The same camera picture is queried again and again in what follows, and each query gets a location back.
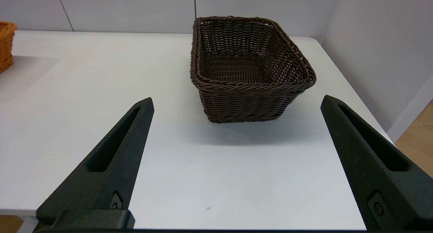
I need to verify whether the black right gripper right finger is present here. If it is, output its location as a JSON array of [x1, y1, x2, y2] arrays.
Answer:
[[320, 95, 433, 231]]

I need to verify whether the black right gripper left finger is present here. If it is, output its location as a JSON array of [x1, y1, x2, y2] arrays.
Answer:
[[36, 97, 155, 225]]

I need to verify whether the dark brown wicker basket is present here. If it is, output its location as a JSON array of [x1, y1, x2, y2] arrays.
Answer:
[[190, 16, 317, 124]]

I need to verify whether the orange wicker basket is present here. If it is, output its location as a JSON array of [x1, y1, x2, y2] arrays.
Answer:
[[0, 21, 18, 73]]

